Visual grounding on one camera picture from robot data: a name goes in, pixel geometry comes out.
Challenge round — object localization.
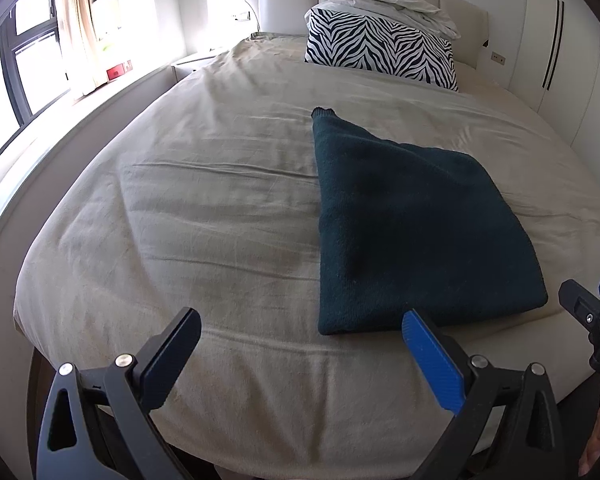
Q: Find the white padded headboard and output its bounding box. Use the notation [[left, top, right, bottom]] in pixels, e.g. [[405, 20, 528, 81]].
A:
[[244, 0, 491, 67]]

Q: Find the black framed window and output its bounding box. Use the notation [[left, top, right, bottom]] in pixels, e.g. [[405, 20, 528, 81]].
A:
[[0, 0, 77, 177]]

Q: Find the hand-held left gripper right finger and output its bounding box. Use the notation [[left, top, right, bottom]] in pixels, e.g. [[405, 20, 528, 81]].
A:
[[401, 308, 566, 480]]

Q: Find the white folded duvet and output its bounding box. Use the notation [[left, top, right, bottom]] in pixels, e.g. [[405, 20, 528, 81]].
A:
[[326, 0, 460, 40]]

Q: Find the beige bed sheet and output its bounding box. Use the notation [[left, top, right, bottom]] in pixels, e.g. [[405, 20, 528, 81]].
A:
[[12, 32, 600, 466]]

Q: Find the white window ledge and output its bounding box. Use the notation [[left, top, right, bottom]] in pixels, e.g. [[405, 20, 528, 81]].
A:
[[0, 66, 177, 266]]

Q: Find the white wardrobe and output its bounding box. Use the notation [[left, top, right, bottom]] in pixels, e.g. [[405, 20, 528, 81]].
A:
[[507, 0, 600, 196]]

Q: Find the white nightstand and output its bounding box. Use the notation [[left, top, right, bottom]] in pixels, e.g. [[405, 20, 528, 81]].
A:
[[171, 51, 231, 82]]

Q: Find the beige curtain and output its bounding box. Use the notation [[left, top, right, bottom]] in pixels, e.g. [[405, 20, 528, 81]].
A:
[[60, 0, 104, 97]]

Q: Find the dark green knit sweater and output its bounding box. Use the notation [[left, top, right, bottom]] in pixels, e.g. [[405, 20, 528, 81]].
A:
[[311, 106, 550, 337]]

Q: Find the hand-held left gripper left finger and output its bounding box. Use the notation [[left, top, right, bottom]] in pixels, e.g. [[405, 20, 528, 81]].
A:
[[35, 306, 202, 480]]

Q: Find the zebra print pillow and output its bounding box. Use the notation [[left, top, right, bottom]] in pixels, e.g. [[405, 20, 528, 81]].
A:
[[304, 2, 459, 92]]

